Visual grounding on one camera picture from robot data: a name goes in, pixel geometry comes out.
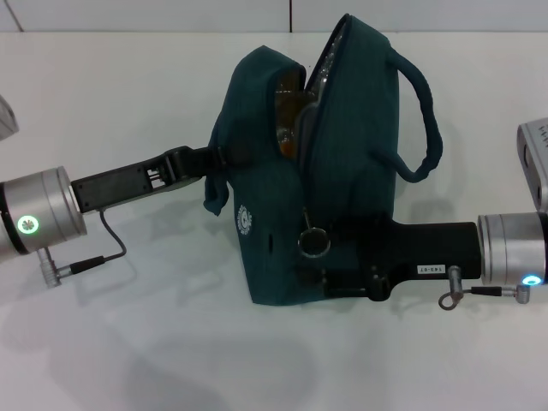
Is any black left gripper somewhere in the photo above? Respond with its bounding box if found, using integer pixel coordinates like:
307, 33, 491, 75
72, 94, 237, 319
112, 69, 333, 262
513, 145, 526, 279
70, 145, 253, 215

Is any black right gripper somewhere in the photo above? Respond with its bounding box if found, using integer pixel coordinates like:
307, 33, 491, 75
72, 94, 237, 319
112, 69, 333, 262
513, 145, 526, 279
297, 212, 484, 304

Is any arm cable with plug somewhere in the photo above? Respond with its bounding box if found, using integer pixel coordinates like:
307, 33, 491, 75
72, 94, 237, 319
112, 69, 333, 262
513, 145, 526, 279
437, 264, 532, 310
37, 208, 128, 282

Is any yellow banana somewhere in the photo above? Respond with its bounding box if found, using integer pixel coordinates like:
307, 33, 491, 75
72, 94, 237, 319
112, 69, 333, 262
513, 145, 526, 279
277, 122, 303, 158

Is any metal zipper pull ring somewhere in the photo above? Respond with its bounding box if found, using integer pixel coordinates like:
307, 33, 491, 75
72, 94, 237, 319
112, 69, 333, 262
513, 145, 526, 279
298, 206, 331, 259

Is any right arm cable with plug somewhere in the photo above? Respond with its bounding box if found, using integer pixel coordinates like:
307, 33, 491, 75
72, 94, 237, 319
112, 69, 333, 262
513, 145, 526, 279
437, 264, 532, 310

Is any left arm cable with plug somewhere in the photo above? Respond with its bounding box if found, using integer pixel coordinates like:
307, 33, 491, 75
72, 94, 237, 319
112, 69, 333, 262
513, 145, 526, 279
37, 208, 128, 282

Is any teal insulated lunch bag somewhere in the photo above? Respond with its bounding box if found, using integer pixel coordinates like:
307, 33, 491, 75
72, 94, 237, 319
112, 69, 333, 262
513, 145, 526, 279
203, 13, 444, 308

